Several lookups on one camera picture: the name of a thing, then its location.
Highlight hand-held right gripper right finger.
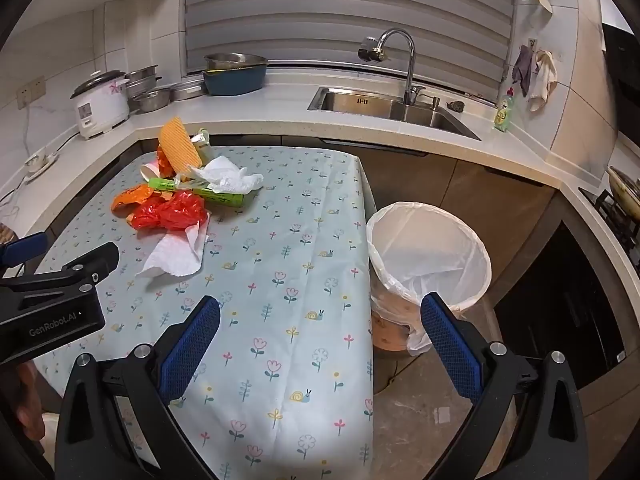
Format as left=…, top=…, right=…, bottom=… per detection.
left=420, top=292, right=591, bottom=480

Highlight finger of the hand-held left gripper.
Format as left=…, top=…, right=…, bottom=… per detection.
left=60, top=241, right=121, bottom=292
left=0, top=232, right=49, bottom=279

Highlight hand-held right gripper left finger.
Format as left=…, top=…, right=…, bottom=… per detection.
left=54, top=295, right=222, bottom=480

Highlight orange plastic bag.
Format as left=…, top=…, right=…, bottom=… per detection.
left=111, top=184, right=156, bottom=216

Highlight bin with white bag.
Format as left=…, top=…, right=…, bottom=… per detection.
left=366, top=201, right=493, bottom=356

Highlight person's left hand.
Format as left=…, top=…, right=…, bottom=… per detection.
left=14, top=361, right=47, bottom=442

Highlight white paper towel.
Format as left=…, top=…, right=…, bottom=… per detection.
left=135, top=220, right=210, bottom=278

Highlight white power strip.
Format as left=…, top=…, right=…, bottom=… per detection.
left=22, top=147, right=60, bottom=181

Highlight red plastic bag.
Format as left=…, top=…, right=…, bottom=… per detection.
left=131, top=191, right=211, bottom=232

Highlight floral tablecloth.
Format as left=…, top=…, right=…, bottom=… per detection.
left=32, top=145, right=378, bottom=480

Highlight orange foam net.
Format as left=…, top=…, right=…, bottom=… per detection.
left=159, top=116, right=203, bottom=173

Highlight green printed packet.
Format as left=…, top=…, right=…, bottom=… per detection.
left=147, top=176, right=251, bottom=208

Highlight crumpled white tissue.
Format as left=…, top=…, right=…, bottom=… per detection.
left=187, top=156, right=263, bottom=195

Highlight small plastic bottle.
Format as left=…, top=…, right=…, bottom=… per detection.
left=192, top=129, right=213, bottom=161

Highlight white floral rice cooker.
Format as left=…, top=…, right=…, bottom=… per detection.
left=70, top=70, right=132, bottom=140

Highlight stacked steel pots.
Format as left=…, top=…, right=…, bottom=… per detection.
left=125, top=65, right=163, bottom=98

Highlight shallow steel pan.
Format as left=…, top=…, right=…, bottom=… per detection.
left=170, top=79, right=208, bottom=102

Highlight gas stove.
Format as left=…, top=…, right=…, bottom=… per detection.
left=580, top=187, right=640, bottom=261

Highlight blue plastic basin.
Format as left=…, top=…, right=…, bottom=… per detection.
left=202, top=62, right=268, bottom=97

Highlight wok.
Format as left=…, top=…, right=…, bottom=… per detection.
left=607, top=165, right=640, bottom=201

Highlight green dish soap bottle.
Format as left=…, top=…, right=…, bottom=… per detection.
left=494, top=87, right=516, bottom=132

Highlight steel colander bowl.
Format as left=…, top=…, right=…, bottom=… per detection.
left=204, top=53, right=269, bottom=74

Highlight stainless steel sink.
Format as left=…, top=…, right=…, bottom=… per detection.
left=307, top=86, right=482, bottom=141

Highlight beige hanging cloth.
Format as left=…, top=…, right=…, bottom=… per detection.
left=527, top=50, right=558, bottom=113

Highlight purple hanging cloth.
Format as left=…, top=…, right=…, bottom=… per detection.
left=512, top=45, right=540, bottom=97

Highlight chrome kitchen faucet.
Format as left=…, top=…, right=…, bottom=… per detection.
left=357, top=29, right=426, bottom=106

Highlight black range hood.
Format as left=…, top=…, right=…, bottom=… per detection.
left=602, top=22, right=640, bottom=106

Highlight grey window blind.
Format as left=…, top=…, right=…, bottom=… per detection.
left=180, top=0, right=516, bottom=86

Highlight wall socket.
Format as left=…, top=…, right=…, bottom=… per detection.
left=16, top=76, right=47, bottom=110

